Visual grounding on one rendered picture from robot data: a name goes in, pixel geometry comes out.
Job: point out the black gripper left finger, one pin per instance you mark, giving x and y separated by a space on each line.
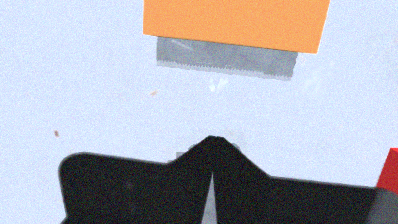
168 193

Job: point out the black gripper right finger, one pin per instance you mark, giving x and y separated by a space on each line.
246 194

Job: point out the red cube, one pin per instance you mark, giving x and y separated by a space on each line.
388 178

